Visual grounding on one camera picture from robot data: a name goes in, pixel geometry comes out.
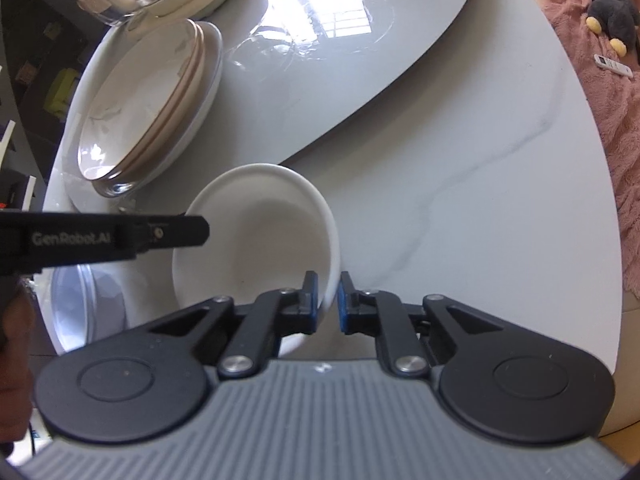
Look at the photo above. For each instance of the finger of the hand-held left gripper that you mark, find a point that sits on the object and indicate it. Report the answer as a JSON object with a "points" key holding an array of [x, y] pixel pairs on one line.
{"points": [[170, 234]]}

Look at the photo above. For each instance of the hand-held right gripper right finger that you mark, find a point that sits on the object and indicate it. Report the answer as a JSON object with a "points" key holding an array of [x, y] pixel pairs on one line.
{"points": [[343, 310]]}

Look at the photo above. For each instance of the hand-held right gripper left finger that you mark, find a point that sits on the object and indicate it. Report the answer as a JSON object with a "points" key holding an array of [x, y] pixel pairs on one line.
{"points": [[312, 305]]}

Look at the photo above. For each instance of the plain white bowl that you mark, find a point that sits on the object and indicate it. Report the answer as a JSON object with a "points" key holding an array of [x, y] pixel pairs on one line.
{"points": [[260, 240]]}

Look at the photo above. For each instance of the white deep plate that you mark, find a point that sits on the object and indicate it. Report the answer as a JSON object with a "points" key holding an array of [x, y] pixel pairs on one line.
{"points": [[202, 110]]}

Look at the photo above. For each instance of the leaf print bowl brown rim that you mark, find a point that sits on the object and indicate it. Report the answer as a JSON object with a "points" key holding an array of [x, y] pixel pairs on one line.
{"points": [[135, 100]]}

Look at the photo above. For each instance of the person's left hand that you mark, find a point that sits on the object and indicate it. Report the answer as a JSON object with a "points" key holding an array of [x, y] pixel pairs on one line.
{"points": [[17, 370]]}

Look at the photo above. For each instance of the white slatted rack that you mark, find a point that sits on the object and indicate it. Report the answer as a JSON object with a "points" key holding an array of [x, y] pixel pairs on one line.
{"points": [[12, 160]]}

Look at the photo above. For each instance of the green box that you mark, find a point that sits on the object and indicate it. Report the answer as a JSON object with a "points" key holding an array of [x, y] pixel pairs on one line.
{"points": [[61, 92]]}

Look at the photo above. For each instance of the grey round turntable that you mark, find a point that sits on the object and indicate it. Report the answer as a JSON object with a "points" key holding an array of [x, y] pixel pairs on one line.
{"points": [[325, 75]]}

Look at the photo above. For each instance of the pink blanket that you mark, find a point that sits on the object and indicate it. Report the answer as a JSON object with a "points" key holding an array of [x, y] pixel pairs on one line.
{"points": [[615, 125]]}

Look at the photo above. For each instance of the white remote control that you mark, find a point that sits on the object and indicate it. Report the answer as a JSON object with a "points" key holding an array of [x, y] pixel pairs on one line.
{"points": [[612, 65]]}

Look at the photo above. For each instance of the grey plush toy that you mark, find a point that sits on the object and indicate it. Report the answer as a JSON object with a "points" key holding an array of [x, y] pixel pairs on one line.
{"points": [[617, 15]]}

